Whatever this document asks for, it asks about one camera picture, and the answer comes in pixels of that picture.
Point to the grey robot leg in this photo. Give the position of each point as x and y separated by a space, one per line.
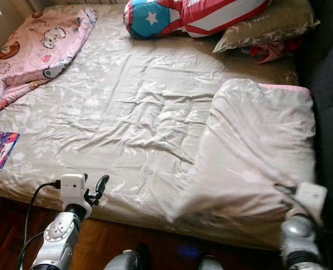
211 264
124 261

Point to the grey robot right leg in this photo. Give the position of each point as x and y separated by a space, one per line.
211 264

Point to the bed with grey floral sheet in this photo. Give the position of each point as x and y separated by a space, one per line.
121 101

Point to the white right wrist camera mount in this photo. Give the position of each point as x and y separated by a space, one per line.
311 197

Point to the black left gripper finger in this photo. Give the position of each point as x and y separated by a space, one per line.
103 181

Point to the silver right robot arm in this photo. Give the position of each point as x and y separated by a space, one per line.
298 242

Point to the grey robot left leg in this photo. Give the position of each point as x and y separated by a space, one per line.
124 261

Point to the black upholstered chair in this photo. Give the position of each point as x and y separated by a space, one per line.
329 84

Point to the star and stripes bolster pillow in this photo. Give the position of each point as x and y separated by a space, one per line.
211 16

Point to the colourful comic book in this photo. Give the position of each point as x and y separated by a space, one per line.
0 151

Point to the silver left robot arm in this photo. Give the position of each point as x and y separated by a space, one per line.
59 233

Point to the grey floral pillow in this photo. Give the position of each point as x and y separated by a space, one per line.
279 23

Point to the pink cartoon print blanket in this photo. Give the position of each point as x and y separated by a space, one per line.
31 50

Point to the folded grey floral duvet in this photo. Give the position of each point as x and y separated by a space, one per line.
251 146

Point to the red crumpled cloth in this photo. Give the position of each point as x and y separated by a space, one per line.
268 52

